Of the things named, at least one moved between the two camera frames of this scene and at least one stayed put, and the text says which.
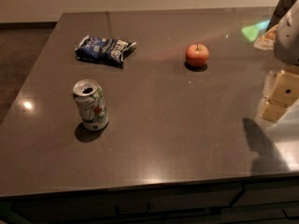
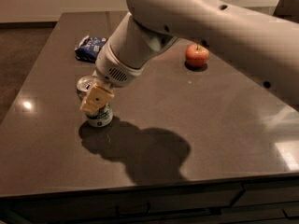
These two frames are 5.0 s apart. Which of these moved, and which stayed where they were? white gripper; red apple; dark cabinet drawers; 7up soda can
Moved: white gripper; 7up soda can
Stayed: red apple; dark cabinet drawers
